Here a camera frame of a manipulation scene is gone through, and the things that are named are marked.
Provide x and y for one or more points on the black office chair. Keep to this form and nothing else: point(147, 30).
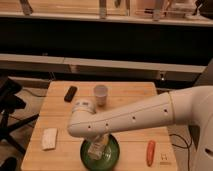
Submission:
point(9, 103)

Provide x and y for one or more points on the translucent plastic cup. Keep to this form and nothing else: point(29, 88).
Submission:
point(100, 93)

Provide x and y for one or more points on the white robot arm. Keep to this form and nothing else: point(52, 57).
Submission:
point(191, 106)

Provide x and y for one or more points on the green ceramic bowl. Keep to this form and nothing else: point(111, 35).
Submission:
point(108, 160)

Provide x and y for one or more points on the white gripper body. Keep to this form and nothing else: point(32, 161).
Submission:
point(97, 147)

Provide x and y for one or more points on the wooden table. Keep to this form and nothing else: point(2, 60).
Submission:
point(55, 113)

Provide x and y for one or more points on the orange carrot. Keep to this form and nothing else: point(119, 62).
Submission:
point(150, 152)

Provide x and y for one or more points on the black rectangular remote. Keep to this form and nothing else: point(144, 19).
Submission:
point(70, 94)

